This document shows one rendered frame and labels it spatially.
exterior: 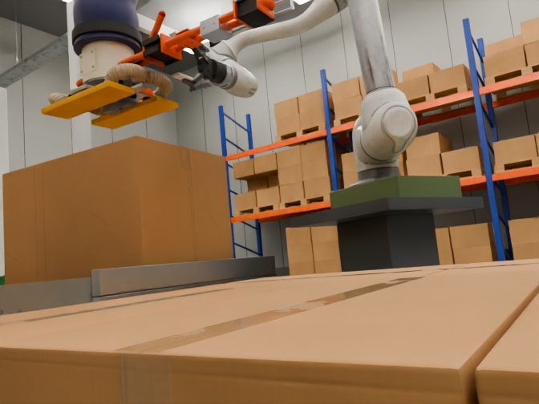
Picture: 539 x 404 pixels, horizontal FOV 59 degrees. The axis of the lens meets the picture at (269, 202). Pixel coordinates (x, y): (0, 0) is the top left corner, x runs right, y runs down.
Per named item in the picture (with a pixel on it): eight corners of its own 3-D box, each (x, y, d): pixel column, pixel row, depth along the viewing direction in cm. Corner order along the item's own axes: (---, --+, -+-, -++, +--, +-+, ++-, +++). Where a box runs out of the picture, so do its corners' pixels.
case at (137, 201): (4, 299, 148) (2, 173, 153) (107, 287, 182) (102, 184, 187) (145, 290, 119) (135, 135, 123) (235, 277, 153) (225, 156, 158)
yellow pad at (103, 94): (40, 114, 155) (40, 99, 156) (68, 119, 164) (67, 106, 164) (108, 86, 137) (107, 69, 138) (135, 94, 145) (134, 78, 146)
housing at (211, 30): (199, 36, 134) (198, 21, 134) (214, 44, 139) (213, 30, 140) (218, 28, 130) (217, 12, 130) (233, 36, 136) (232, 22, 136)
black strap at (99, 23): (57, 46, 158) (57, 35, 158) (115, 66, 177) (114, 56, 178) (101, 23, 146) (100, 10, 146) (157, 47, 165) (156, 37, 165)
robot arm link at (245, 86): (228, 97, 172) (207, 78, 178) (253, 107, 185) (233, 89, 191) (244, 71, 168) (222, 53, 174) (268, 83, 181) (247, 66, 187)
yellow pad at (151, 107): (91, 125, 171) (90, 111, 172) (113, 130, 180) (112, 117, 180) (157, 101, 153) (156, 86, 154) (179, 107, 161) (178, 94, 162)
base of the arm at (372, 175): (375, 191, 193) (373, 177, 194) (415, 180, 174) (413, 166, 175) (339, 192, 185) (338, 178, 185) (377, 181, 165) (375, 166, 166)
